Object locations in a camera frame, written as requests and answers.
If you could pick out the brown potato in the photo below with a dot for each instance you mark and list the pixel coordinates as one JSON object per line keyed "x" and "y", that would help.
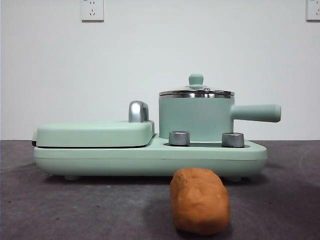
{"x": 200, "y": 202}

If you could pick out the glass lid with green knob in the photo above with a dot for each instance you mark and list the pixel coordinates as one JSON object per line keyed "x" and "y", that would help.
{"x": 196, "y": 80}

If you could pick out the silver control knob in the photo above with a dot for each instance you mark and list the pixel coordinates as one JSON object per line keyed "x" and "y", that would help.
{"x": 179, "y": 138}
{"x": 233, "y": 139}

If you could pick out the mint green breakfast machine base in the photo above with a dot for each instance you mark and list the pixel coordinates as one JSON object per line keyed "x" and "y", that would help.
{"x": 150, "y": 160}

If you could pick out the white wall socket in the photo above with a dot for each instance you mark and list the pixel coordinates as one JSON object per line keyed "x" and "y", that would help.
{"x": 313, "y": 10}
{"x": 92, "y": 11}

